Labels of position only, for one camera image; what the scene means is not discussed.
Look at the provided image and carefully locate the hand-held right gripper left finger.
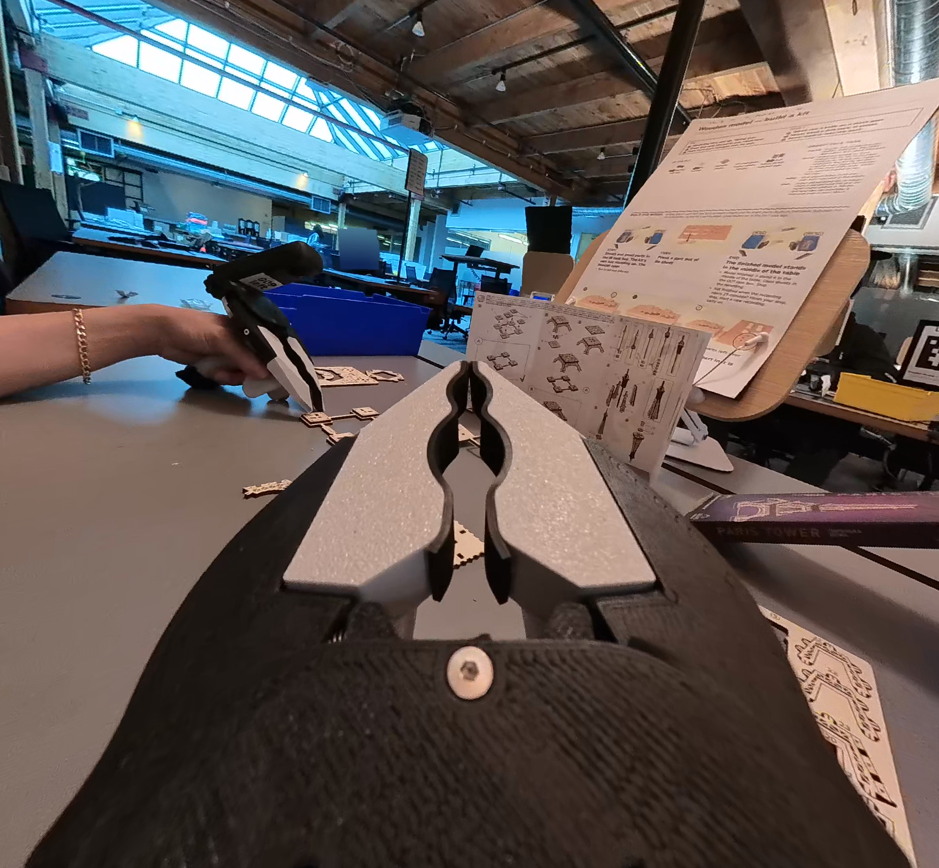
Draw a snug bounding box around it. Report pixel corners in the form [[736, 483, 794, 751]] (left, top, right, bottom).
[[281, 360, 470, 603]]

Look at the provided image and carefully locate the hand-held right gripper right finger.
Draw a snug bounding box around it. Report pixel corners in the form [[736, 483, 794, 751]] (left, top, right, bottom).
[[469, 360, 659, 605]]

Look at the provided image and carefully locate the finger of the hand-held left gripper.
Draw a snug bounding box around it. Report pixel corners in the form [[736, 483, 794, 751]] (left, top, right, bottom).
[[264, 349, 315, 413], [288, 334, 325, 413]]

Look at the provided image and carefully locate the wooden square frame piece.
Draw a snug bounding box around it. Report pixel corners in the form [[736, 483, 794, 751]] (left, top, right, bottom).
[[299, 406, 380, 445]]

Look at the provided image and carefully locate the paper instruction leaflet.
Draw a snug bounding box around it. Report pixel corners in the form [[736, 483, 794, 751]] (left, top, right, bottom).
[[467, 290, 714, 474]]

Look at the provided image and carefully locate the purple tower model box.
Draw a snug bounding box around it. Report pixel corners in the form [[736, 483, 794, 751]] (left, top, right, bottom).
[[688, 491, 939, 548]]

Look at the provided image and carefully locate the person's left forearm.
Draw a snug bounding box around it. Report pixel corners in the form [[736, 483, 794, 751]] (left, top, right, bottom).
[[0, 303, 168, 400]]

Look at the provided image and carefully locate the person's left hand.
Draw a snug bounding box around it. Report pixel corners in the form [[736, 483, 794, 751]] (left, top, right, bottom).
[[157, 307, 274, 385]]

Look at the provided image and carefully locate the flat wooden cutout piece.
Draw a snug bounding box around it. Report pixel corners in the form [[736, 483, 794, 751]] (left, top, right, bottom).
[[315, 365, 406, 388]]

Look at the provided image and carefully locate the blue plastic bin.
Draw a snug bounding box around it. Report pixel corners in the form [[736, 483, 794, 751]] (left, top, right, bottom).
[[263, 283, 434, 358]]

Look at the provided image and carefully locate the toothed wooden panel piece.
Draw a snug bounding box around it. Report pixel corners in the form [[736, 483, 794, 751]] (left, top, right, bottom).
[[449, 519, 485, 570]]

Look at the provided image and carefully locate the white board stand base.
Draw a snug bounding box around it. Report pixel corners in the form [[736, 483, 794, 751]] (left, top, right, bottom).
[[664, 385, 736, 474]]

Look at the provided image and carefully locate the black office chair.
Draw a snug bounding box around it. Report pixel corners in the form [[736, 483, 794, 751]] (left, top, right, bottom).
[[429, 270, 470, 341]]

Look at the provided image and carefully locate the brown edged grey table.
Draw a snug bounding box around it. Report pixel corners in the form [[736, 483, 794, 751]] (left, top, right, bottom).
[[6, 250, 224, 316]]

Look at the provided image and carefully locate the wooden display board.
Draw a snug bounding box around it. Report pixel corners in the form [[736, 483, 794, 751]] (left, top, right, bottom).
[[556, 79, 939, 423]]

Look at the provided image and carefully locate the yellow plastic bin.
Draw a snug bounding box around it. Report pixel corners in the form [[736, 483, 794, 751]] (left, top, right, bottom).
[[834, 371, 939, 423]]

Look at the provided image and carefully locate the wooden model parts sheet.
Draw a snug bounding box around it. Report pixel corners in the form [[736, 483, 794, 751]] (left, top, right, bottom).
[[761, 605, 919, 868]]

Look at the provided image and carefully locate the white instruction poster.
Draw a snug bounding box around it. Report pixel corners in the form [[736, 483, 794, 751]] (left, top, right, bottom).
[[568, 79, 939, 400]]

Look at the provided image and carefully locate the black framed marker sign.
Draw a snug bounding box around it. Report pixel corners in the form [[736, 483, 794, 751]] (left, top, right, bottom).
[[896, 320, 939, 392]]

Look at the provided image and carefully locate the black steel column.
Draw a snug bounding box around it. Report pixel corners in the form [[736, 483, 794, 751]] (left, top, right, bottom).
[[626, 0, 727, 210]]

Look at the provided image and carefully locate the gold chain bracelet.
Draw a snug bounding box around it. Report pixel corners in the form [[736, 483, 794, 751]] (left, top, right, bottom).
[[71, 308, 94, 385]]

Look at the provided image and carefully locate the ribbed silver air duct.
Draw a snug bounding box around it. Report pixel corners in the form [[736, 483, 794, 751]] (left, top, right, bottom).
[[876, 0, 939, 218]]

